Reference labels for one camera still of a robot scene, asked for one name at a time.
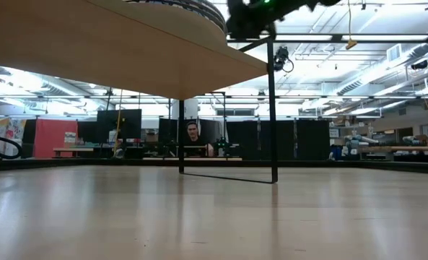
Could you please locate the black table edge frame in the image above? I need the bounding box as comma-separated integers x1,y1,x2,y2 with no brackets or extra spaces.
0,157,428,175

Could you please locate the colourful patterned cloth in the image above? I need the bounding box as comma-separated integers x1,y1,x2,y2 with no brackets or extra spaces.
0,117,27,158

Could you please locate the wooden bench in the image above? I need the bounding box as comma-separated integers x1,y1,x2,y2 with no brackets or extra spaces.
53,146,113,159

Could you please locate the black hanging overhead camera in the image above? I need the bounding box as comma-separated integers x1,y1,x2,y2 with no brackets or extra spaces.
274,45,294,73

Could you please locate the red partition panel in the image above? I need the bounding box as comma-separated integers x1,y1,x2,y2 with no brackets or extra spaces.
34,118,79,159

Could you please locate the yellow hanging cable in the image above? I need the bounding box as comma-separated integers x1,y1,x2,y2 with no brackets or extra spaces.
345,0,358,51

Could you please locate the black screen panel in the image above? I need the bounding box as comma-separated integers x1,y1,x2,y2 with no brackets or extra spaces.
97,109,142,149

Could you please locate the black overhead frame beam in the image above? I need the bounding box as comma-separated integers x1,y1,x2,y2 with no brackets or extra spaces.
227,33,428,44

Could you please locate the black cable loop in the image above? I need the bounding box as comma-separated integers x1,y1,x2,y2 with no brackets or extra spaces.
0,132,24,160

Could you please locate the white column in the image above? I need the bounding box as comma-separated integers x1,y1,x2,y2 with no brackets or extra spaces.
184,99,199,120

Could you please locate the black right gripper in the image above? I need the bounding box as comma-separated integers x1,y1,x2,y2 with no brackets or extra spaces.
226,0,285,39

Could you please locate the person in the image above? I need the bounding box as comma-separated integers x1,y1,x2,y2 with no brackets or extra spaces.
184,121,214,158

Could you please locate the wooden shelf with black frame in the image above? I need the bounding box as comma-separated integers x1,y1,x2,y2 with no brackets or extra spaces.
0,0,279,184

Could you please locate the black partition wall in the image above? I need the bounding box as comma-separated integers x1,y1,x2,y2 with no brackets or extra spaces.
226,120,331,161

